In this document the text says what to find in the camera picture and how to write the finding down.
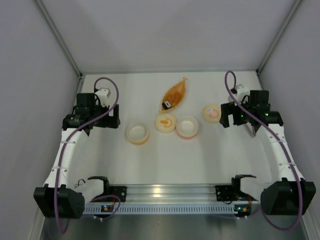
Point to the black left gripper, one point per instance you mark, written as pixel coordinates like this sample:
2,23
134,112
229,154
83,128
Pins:
113,116

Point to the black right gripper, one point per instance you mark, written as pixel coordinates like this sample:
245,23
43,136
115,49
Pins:
225,114

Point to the metal serving tongs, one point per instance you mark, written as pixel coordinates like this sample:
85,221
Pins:
251,130

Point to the black white sushi piece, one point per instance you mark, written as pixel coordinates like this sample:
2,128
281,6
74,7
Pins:
166,105

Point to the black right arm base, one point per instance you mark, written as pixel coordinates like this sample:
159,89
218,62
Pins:
225,194

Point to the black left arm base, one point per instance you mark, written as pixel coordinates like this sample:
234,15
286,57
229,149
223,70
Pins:
120,191

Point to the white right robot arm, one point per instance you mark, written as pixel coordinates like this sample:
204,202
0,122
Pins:
288,192

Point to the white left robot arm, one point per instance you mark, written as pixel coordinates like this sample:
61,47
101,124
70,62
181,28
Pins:
61,195

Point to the cream lid pink smiley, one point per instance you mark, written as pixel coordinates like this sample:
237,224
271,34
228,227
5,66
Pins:
211,113

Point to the cream bowl orange base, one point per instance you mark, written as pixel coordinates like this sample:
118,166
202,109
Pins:
138,133

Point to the cream bowl pink base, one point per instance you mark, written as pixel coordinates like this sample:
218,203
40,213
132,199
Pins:
187,127

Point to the orange boat-shaped dish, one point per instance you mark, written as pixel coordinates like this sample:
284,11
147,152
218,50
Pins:
181,87

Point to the cream lid orange smiley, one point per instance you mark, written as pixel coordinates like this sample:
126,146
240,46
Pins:
165,123

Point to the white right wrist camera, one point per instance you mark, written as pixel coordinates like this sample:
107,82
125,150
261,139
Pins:
239,92

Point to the right aluminium frame post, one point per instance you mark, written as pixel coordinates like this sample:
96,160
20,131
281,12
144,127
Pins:
289,16

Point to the aluminium frame post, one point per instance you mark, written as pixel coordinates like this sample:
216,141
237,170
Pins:
289,16
57,35

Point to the aluminium mounting rail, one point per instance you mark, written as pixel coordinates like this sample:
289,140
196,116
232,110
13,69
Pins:
175,194

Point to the left aluminium frame post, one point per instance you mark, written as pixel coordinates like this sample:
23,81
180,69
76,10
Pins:
57,35

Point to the grey slotted cable duct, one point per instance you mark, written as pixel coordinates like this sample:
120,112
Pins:
164,209

